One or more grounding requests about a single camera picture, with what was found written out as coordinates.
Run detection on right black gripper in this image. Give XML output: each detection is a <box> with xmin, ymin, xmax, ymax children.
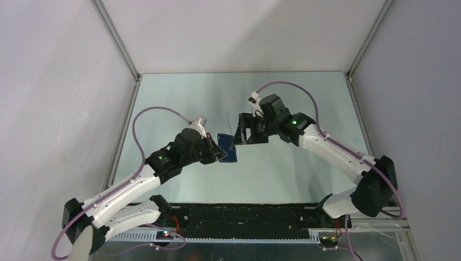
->
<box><xmin>231</xmin><ymin>113</ymin><xmax>278</xmax><ymax>146</ymax></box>

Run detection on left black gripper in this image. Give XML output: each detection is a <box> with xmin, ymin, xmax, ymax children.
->
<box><xmin>182</xmin><ymin>132</ymin><xmax>227</xmax><ymax>166</ymax></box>

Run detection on blue leather card holder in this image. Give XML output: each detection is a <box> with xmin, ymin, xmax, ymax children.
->
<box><xmin>217</xmin><ymin>133</ymin><xmax>238</xmax><ymax>163</ymax></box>

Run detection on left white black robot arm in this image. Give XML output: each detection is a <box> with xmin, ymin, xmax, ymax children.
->
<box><xmin>62</xmin><ymin>128</ymin><xmax>227</xmax><ymax>253</ymax></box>

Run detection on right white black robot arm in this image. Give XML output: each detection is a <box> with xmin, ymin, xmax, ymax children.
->
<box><xmin>233</xmin><ymin>92</ymin><xmax>398</xmax><ymax>227</ymax></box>

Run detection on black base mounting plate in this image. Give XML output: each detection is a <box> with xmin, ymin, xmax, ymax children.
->
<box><xmin>156</xmin><ymin>203</ymin><xmax>352</xmax><ymax>239</ymax></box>

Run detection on left controller board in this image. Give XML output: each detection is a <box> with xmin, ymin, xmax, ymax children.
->
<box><xmin>155</xmin><ymin>231</ymin><xmax>175</xmax><ymax>240</ymax></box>

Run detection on controller board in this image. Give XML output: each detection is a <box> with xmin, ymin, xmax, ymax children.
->
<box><xmin>319</xmin><ymin>236</ymin><xmax>341</xmax><ymax>251</ymax></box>
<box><xmin>155</xmin><ymin>231</ymin><xmax>175</xmax><ymax>240</ymax></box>

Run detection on right controller board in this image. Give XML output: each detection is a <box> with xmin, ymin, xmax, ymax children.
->
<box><xmin>319</xmin><ymin>236</ymin><xmax>341</xmax><ymax>251</ymax></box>

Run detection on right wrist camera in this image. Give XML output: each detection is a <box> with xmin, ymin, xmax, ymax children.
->
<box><xmin>248</xmin><ymin>91</ymin><xmax>264</xmax><ymax>117</ymax></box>

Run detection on grey slotted cable duct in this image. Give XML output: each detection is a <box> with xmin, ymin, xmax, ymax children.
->
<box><xmin>110</xmin><ymin>229</ymin><xmax>320</xmax><ymax>244</ymax></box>

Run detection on left aluminium frame post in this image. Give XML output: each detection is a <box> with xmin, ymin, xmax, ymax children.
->
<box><xmin>90</xmin><ymin>0</ymin><xmax>140</xmax><ymax>81</ymax></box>

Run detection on aluminium frame post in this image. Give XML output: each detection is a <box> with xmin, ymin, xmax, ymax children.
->
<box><xmin>346</xmin><ymin>0</ymin><xmax>395</xmax><ymax>78</ymax></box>
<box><xmin>90</xmin><ymin>0</ymin><xmax>140</xmax><ymax>81</ymax></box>

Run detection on right aluminium frame post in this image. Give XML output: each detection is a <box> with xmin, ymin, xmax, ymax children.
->
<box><xmin>346</xmin><ymin>0</ymin><xmax>395</xmax><ymax>78</ymax></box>

